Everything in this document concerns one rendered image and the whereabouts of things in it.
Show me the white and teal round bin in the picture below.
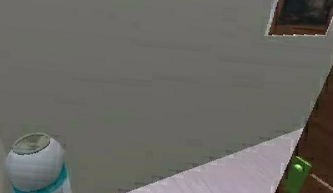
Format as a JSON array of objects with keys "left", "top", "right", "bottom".
[{"left": 2, "top": 129, "right": 79, "bottom": 193}]

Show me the green door handle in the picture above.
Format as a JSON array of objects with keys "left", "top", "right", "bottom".
[{"left": 282, "top": 154, "right": 314, "bottom": 193}]

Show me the dark framed wall picture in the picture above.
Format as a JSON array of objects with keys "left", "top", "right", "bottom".
[{"left": 265, "top": 0, "right": 333, "bottom": 43}]

